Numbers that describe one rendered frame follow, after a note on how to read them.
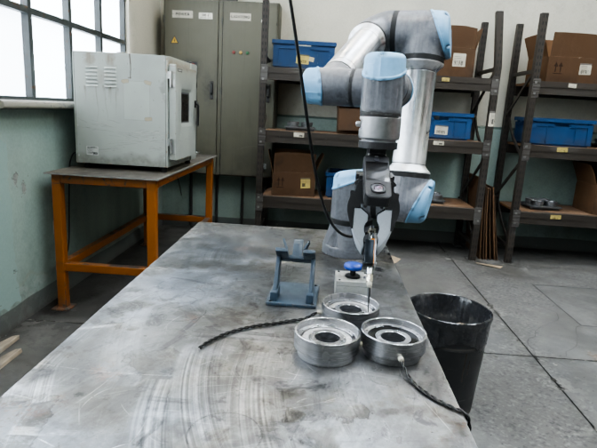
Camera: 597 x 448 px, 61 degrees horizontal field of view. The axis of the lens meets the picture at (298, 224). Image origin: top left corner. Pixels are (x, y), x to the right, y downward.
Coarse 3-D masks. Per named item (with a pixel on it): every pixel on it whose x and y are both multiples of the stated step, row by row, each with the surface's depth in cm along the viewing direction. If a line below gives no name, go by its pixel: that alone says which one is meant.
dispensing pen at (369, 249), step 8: (368, 232) 97; (368, 240) 94; (368, 248) 93; (368, 256) 93; (368, 264) 93; (368, 272) 93; (368, 280) 93; (368, 288) 92; (368, 296) 92; (368, 304) 91
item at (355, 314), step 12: (324, 300) 94; (336, 300) 96; (348, 300) 97; (360, 300) 97; (372, 300) 95; (324, 312) 91; (336, 312) 88; (348, 312) 95; (360, 312) 91; (372, 312) 89; (360, 324) 88
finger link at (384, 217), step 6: (384, 210) 93; (378, 216) 93; (384, 216) 93; (390, 216) 93; (378, 222) 94; (384, 222) 94; (390, 222) 93; (378, 228) 94; (384, 228) 94; (378, 234) 94; (384, 234) 94; (390, 234) 94; (378, 240) 94; (384, 240) 94; (378, 246) 95; (384, 246) 95; (378, 252) 96
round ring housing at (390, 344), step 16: (368, 320) 85; (384, 320) 87; (400, 320) 86; (368, 336) 79; (384, 336) 84; (400, 336) 84; (368, 352) 81; (384, 352) 78; (400, 352) 77; (416, 352) 78
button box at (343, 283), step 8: (336, 272) 108; (344, 272) 109; (360, 272) 109; (336, 280) 103; (344, 280) 103; (352, 280) 104; (360, 280) 104; (336, 288) 103; (344, 288) 103; (352, 288) 103; (360, 288) 103
